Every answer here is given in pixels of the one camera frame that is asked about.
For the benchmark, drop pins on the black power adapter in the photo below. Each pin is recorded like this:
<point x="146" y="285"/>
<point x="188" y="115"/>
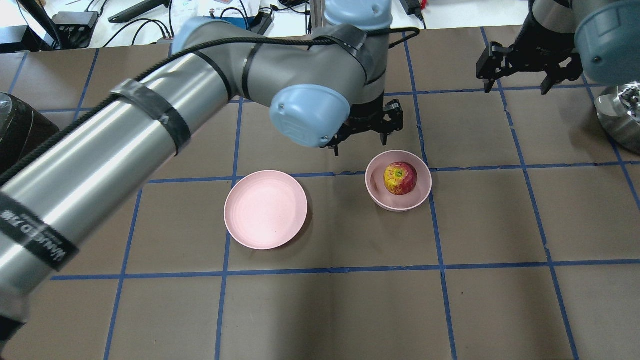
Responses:
<point x="414" y="7"/>

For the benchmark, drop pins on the steel steamer pot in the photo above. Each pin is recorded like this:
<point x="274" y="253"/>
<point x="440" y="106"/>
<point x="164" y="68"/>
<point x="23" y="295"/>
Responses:
<point x="618" y="111"/>

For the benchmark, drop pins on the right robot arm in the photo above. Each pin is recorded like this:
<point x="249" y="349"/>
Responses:
<point x="606" y="35"/>

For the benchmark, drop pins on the red yellow apple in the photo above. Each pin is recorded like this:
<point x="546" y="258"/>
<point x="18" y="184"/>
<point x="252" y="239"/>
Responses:
<point x="400" y="178"/>

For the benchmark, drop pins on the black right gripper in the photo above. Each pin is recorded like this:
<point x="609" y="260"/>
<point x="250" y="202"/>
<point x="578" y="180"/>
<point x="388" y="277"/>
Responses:
<point x="542" y="52"/>

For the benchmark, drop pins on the pink plate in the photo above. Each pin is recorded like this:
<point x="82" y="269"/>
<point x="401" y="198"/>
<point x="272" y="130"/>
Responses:
<point x="265" y="210"/>

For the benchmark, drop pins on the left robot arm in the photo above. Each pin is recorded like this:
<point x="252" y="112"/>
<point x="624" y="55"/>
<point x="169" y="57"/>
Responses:
<point x="54" y="199"/>

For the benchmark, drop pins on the blue white box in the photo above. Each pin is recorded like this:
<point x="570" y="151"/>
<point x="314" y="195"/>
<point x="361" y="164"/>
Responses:
<point x="238" y="17"/>

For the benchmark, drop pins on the pink bowl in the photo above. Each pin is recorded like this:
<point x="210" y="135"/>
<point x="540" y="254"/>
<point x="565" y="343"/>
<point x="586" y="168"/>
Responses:
<point x="397" y="202"/>

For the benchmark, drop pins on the dark grey rice cooker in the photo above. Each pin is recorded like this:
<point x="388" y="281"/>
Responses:
<point x="22" y="129"/>

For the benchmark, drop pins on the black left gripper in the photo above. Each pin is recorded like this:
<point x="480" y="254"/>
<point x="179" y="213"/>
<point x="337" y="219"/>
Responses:
<point x="366" y="121"/>

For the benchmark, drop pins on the black bar tool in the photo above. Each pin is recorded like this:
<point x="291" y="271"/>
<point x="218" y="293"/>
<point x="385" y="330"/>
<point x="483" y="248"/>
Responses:
<point x="137" y="10"/>

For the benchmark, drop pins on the aluminium frame post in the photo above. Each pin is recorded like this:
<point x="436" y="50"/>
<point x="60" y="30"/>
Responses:
<point x="316" y="19"/>

